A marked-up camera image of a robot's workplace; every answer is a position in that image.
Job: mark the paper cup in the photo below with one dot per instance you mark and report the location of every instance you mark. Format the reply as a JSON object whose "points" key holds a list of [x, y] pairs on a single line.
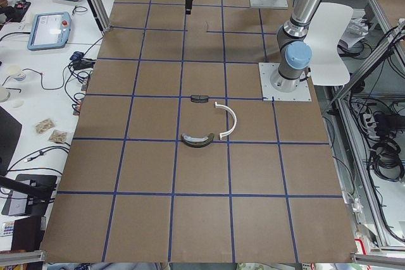
{"points": [[16, 72]]}

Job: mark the black brake pad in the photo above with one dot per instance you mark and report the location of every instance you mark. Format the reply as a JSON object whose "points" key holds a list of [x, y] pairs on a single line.
{"points": [[199, 98]]}

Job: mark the black monitor stand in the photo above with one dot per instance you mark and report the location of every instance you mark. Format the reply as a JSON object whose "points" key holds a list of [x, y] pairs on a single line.
{"points": [[29, 194]]}

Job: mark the near teach pendant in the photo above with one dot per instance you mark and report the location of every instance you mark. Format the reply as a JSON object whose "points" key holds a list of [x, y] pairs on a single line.
{"points": [[49, 31]]}

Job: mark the bag of small parts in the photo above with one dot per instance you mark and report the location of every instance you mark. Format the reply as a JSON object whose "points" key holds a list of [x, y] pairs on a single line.
{"points": [[58, 137], [44, 125]]}

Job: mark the grey brake shoe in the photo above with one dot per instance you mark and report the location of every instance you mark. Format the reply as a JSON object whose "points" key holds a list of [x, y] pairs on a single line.
{"points": [[195, 142]]}

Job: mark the white chair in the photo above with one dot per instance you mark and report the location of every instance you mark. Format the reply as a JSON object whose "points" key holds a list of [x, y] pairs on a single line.
{"points": [[325, 30]]}

